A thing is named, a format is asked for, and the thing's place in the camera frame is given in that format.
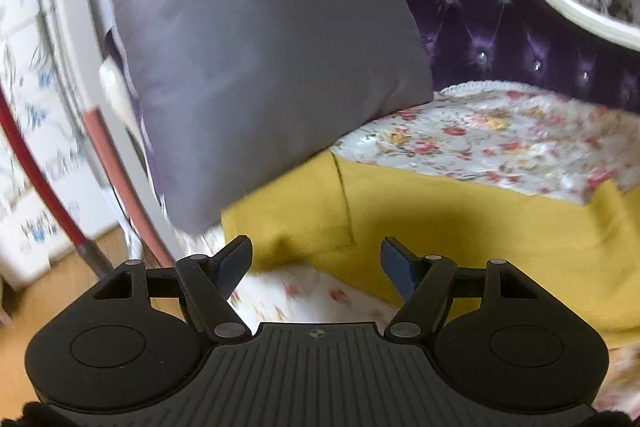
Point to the purple tufted chaise lounge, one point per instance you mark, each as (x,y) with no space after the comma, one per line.
(525,41)

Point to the floral bedspread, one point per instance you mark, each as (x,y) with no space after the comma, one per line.
(525,139)

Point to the grey square cushion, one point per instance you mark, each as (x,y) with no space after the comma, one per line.
(233,93)

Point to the red vacuum pole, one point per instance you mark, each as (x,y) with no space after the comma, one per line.
(86,248)

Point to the mustard yellow knit sweater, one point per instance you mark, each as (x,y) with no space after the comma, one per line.
(333,213)

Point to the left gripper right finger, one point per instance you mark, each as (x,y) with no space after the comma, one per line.
(424,284)

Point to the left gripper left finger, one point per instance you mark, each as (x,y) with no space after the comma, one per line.
(207,283)

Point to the white door frame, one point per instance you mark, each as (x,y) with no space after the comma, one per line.
(98,99)

